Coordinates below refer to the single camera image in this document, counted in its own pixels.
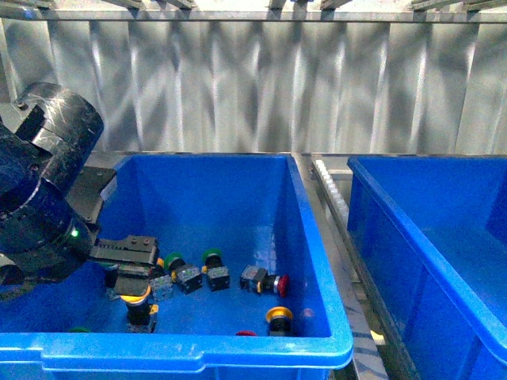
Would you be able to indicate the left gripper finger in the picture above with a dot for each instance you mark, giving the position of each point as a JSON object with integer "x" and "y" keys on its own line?
{"x": 125, "y": 280}

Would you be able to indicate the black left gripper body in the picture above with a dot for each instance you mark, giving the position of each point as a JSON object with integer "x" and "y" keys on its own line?
{"x": 87, "y": 197}

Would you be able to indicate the yellow mushroom push button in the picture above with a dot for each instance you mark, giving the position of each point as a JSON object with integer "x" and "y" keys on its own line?
{"x": 141, "y": 314}

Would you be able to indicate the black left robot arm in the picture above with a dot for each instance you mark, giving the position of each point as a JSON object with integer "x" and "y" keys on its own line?
{"x": 51, "y": 200}

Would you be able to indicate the blue plastic bin, buttons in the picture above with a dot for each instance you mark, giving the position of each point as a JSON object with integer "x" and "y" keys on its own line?
{"x": 255, "y": 209}

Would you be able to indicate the yellow push button behind gripper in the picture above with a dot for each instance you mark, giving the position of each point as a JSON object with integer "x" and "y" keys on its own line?
{"x": 161, "y": 283}

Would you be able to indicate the green push button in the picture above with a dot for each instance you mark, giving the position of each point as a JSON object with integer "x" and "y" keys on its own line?
{"x": 186, "y": 276}
{"x": 216, "y": 272}

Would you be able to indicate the green push button corner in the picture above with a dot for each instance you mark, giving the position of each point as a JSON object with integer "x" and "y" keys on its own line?
{"x": 79, "y": 329}

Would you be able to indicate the red push button front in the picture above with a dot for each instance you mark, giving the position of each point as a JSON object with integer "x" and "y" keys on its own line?
{"x": 245, "y": 333}

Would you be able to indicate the red mushroom push button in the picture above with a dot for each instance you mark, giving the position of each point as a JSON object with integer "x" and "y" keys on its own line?
{"x": 258, "y": 280}

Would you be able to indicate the yellow push button front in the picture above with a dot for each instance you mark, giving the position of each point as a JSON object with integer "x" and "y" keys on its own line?
{"x": 279, "y": 320}

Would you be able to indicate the overhead metal rails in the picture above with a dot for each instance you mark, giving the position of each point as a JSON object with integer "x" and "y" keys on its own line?
{"x": 260, "y": 6}

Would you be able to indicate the roller track between bins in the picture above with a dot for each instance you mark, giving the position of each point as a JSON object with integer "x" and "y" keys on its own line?
{"x": 374, "y": 357}

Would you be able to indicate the blue plastic bin, middle empty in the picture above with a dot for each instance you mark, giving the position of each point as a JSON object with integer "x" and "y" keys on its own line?
{"x": 431, "y": 232}

